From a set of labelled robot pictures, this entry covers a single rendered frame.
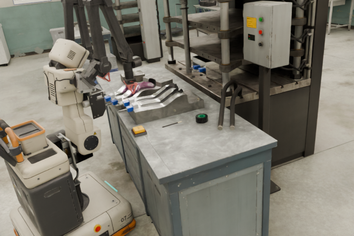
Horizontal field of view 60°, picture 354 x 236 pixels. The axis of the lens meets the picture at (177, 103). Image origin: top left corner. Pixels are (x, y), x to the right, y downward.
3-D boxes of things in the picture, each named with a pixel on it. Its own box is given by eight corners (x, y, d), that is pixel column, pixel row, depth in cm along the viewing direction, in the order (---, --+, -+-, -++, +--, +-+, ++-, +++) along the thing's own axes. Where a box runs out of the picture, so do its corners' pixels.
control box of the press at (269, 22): (262, 201, 242) (267, 6, 185) (240, 180, 268) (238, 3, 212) (285, 193, 249) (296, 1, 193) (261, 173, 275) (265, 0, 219)
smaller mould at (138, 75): (125, 85, 283) (124, 77, 280) (121, 80, 296) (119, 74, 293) (145, 80, 289) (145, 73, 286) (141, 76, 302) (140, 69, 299)
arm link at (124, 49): (90, -6, 171) (101, -4, 164) (98, -10, 173) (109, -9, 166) (119, 59, 198) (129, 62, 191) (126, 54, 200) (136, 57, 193)
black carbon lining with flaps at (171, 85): (141, 110, 209) (139, 97, 205) (135, 102, 222) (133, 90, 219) (188, 98, 220) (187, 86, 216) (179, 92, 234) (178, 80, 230)
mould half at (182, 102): (136, 125, 204) (134, 106, 199) (127, 111, 227) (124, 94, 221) (204, 107, 220) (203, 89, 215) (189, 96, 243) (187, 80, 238)
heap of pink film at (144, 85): (131, 97, 235) (129, 88, 232) (119, 92, 248) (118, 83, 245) (158, 88, 250) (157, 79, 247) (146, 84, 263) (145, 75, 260)
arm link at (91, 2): (78, -8, 165) (88, -6, 159) (99, -11, 174) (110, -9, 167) (91, 71, 185) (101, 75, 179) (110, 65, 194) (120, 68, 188)
